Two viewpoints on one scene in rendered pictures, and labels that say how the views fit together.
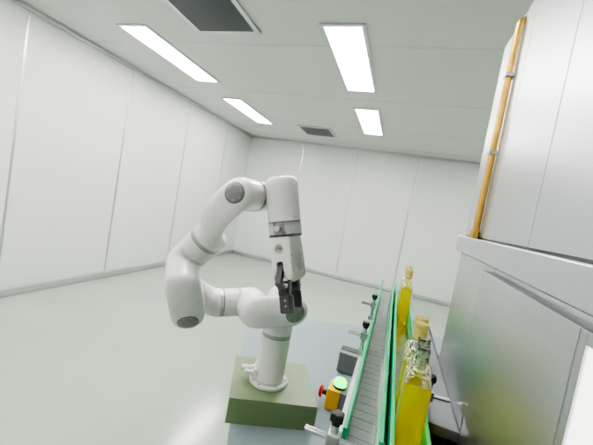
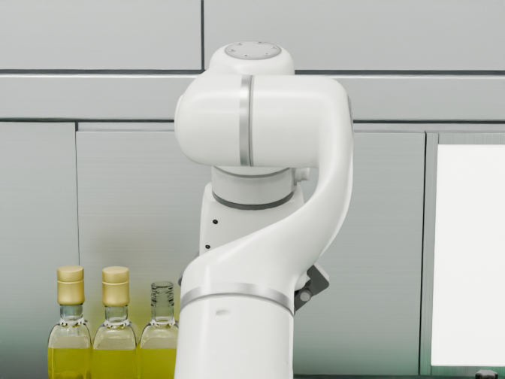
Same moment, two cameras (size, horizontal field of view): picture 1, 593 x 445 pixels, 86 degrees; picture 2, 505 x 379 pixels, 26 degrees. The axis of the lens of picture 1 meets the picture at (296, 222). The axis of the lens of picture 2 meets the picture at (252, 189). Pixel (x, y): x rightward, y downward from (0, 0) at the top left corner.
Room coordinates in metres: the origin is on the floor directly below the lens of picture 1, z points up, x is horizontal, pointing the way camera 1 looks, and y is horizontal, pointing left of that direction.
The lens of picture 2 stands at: (0.99, 0.97, 1.51)
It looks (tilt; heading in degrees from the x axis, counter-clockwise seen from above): 11 degrees down; 254
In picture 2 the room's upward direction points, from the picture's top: straight up
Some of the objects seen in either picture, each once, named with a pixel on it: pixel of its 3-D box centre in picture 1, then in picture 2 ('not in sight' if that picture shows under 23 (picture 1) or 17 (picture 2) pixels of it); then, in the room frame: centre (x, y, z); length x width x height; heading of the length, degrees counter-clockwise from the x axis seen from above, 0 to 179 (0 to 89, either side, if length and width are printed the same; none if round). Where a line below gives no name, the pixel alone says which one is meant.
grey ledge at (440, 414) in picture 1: (424, 365); not in sight; (1.28, -0.63, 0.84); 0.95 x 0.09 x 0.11; 163
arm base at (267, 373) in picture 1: (267, 357); not in sight; (1.00, 0.01, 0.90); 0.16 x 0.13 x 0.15; 92
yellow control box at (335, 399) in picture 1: (336, 396); not in sight; (1.03, -0.24, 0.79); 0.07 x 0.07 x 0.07; 73
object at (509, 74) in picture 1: (497, 130); not in sight; (1.06, -0.59, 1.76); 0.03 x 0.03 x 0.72; 73
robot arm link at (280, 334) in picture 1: (281, 311); not in sight; (1.00, 0.00, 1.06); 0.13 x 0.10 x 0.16; 21
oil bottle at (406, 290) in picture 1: (405, 296); not in sight; (1.67, -0.64, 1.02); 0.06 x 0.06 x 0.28; 73
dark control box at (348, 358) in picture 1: (349, 360); not in sight; (1.30, -0.32, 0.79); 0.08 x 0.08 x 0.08; 73
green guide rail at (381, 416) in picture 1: (389, 325); not in sight; (1.44, -0.51, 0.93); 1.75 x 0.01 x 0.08; 163
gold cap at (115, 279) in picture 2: (420, 331); (116, 286); (0.79, -0.36, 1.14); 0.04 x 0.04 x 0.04
